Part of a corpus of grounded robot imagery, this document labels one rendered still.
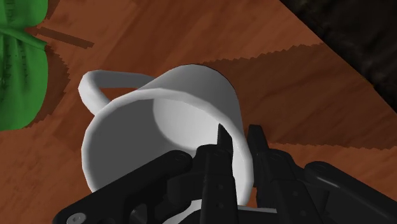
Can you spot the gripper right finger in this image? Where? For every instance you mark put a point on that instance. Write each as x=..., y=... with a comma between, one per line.
x=310, y=192

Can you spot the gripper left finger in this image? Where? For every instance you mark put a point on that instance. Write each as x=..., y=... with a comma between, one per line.
x=173, y=183

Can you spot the green cloth bag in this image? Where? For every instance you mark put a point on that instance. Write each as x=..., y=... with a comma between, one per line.
x=21, y=71

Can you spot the white mug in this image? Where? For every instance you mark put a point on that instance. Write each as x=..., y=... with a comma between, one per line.
x=124, y=136

